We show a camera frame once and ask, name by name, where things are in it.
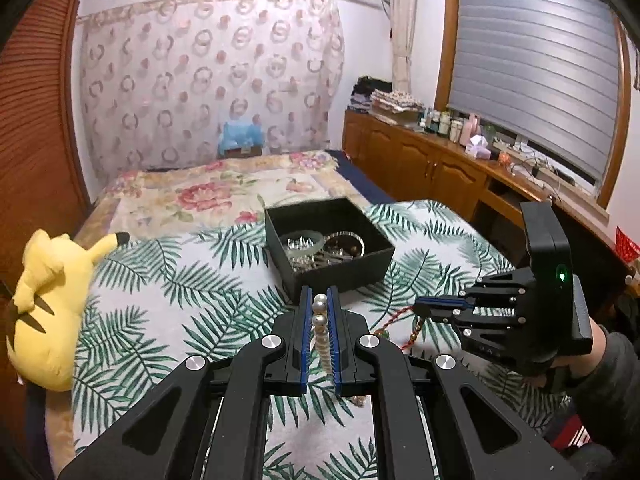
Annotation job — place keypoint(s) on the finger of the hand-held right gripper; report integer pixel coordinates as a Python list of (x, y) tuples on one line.
[(500, 290), (480, 319)]

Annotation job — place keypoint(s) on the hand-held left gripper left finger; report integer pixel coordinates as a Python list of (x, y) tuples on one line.
[(305, 330)]

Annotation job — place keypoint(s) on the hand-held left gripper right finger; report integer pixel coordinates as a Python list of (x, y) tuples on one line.
[(334, 340)]

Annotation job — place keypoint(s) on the black jewelry box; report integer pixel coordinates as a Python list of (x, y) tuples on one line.
[(345, 272)]

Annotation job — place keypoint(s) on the silver hair comb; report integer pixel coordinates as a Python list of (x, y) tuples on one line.
[(320, 260)]

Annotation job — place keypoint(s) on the pale jade bangle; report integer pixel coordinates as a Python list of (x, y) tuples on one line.
[(316, 239)]

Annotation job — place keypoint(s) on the person's right forearm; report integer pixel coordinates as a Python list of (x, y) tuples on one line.
[(610, 375)]

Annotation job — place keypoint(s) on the red paper packet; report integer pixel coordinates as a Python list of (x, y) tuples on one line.
[(627, 247)]

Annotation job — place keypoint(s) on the leaf print blanket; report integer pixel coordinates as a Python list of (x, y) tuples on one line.
[(200, 300)]

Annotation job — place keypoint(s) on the small orange jar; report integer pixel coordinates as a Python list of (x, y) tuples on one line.
[(505, 157)]

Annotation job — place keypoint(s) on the pink tissue box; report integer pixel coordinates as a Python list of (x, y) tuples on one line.
[(477, 149)]

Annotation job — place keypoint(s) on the wooden cabinet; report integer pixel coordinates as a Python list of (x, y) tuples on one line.
[(410, 160)]

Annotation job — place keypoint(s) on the navy bed sheet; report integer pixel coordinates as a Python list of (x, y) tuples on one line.
[(365, 180)]

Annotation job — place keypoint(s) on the row of cosmetic bottles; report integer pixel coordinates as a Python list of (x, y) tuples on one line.
[(455, 127)]

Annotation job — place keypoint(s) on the floral bedspread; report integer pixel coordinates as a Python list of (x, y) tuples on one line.
[(200, 195)]

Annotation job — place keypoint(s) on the blue plush toy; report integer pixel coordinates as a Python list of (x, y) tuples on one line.
[(240, 135)]

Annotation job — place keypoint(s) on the stack of folded clothes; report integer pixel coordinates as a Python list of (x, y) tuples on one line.
[(390, 105)]

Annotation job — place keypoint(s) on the grey window blind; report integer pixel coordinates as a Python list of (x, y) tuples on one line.
[(525, 60)]

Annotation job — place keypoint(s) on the yellow plush toy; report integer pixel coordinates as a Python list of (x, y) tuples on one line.
[(50, 310)]

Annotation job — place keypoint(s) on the cream window curtain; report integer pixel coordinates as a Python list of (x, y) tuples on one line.
[(402, 25)]

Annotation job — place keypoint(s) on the wooden louvre wardrobe door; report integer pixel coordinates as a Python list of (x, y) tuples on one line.
[(35, 135)]

